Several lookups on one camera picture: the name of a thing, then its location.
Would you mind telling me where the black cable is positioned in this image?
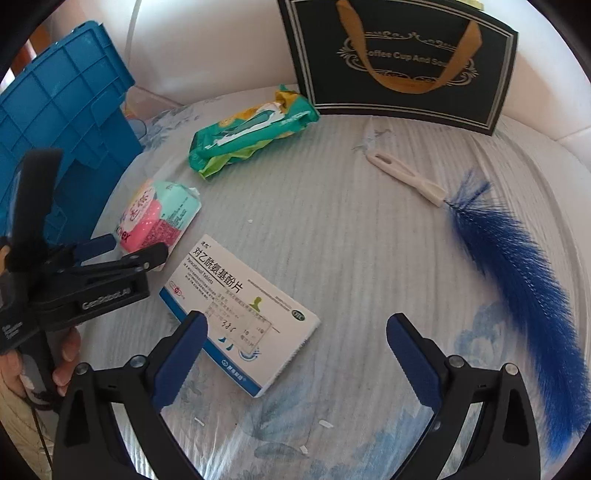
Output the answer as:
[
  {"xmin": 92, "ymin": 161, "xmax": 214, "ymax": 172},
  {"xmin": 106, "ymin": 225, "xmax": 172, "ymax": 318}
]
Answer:
[{"xmin": 30, "ymin": 404, "xmax": 52, "ymax": 480}]

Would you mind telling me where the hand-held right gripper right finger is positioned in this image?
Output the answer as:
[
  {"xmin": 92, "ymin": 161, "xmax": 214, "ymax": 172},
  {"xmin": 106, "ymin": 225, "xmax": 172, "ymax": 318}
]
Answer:
[{"xmin": 385, "ymin": 313, "xmax": 541, "ymax": 480}]

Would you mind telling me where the blue plastic crate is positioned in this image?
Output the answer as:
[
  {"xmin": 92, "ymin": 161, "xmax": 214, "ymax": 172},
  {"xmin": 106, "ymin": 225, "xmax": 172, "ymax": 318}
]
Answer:
[{"xmin": 0, "ymin": 21, "xmax": 144, "ymax": 245}]

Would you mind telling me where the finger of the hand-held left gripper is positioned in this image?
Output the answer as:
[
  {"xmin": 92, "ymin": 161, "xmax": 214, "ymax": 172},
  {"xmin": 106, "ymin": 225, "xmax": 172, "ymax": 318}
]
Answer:
[
  {"xmin": 74, "ymin": 233, "xmax": 117, "ymax": 259},
  {"xmin": 76, "ymin": 242, "xmax": 169, "ymax": 280}
]

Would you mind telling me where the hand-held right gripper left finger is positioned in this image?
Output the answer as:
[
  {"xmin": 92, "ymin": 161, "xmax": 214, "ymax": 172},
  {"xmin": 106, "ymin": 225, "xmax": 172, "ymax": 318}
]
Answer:
[{"xmin": 53, "ymin": 310, "xmax": 209, "ymax": 480}]

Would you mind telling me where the white and blue medicine box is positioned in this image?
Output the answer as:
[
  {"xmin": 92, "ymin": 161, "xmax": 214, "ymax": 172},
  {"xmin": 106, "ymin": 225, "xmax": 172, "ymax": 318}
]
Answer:
[{"xmin": 159, "ymin": 234, "xmax": 321, "ymax": 398}]

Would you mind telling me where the person's left forearm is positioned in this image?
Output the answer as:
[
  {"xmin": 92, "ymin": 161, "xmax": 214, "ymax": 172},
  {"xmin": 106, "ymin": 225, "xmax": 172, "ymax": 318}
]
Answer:
[{"xmin": 0, "ymin": 378, "xmax": 54, "ymax": 467}]

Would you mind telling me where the black gift bag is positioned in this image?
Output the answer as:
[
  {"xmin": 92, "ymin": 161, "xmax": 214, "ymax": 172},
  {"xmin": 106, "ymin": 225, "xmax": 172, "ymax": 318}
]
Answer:
[{"xmin": 277, "ymin": 0, "xmax": 519, "ymax": 136}]

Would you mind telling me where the green wipes packet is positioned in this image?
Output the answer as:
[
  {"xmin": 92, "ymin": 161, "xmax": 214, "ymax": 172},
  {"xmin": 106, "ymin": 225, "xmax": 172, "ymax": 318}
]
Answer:
[{"xmin": 188, "ymin": 84, "xmax": 320, "ymax": 182}]

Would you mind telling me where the pink and teal tissue packet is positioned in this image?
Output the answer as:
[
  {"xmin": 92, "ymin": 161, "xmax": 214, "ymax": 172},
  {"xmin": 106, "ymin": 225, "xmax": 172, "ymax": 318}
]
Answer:
[{"xmin": 113, "ymin": 180, "xmax": 202, "ymax": 254}]

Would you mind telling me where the pale blue printed bed sheet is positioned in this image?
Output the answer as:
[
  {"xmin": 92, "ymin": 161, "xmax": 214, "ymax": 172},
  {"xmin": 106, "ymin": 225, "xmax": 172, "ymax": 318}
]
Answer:
[{"xmin": 46, "ymin": 88, "xmax": 591, "ymax": 480}]

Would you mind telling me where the blue bristle brush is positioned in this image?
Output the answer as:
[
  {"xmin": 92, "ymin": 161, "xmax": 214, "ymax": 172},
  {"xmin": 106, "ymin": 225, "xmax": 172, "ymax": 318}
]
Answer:
[{"xmin": 366, "ymin": 151, "xmax": 591, "ymax": 455}]

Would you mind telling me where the person's left hand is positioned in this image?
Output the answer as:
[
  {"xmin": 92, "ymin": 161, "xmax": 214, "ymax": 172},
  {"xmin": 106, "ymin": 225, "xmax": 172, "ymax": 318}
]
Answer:
[{"xmin": 51, "ymin": 325, "xmax": 83, "ymax": 398}]

